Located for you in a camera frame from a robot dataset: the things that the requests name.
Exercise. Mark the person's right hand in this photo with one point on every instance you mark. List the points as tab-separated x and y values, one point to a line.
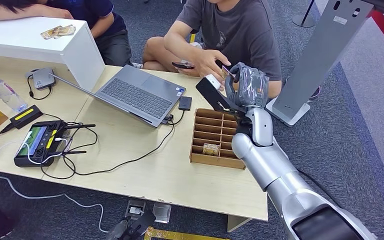
208	63

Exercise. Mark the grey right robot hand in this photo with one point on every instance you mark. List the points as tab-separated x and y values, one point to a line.
251	86

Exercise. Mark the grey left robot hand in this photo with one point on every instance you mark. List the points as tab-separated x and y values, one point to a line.
116	231

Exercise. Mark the person's left hand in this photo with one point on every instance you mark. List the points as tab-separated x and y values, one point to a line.
190	72

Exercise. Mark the black smartphone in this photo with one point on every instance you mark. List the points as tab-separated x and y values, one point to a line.
182	65

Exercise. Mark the small printed card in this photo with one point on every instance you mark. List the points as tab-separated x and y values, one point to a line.
226	72

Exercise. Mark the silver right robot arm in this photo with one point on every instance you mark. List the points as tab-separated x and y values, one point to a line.
271	165

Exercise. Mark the person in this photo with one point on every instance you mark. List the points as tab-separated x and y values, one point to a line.
241	33
109	30

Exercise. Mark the wooden card organizer box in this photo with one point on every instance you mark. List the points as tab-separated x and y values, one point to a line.
212	132

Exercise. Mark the gold printed card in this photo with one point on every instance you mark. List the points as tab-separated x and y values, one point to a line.
67	30
211	149
49	33

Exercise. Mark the small black external drive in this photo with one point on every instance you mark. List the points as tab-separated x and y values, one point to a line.
185	103

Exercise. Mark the grey laptop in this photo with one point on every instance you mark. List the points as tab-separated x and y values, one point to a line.
139	94

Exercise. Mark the yellow floor tape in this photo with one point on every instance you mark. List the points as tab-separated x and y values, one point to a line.
178	236

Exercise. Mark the grey kiosk stand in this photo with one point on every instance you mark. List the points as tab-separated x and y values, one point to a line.
318	56

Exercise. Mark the black pole with round base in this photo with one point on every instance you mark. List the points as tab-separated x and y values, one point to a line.
304	20

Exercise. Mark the black remote controller with screen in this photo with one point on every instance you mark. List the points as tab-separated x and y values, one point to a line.
36	145

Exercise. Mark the beige table leg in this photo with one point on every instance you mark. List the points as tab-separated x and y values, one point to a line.
235	223

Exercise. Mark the black battery, yellow label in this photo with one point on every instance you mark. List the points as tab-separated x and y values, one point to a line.
25	116

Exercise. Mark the grey adapter hub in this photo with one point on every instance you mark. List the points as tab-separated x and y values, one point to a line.
43	78

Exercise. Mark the white counter box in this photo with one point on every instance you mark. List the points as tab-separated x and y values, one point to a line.
29	39

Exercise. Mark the clear plastic water bottle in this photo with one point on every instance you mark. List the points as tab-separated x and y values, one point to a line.
4	93

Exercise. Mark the left wrist camera, black bracket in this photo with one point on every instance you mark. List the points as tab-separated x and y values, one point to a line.
137	215

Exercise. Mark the wrist camera, black bracket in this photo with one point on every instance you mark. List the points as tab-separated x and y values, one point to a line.
210	92
137	215

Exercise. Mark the right wrist camera, black bracket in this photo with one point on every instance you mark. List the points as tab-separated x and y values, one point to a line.
210	92

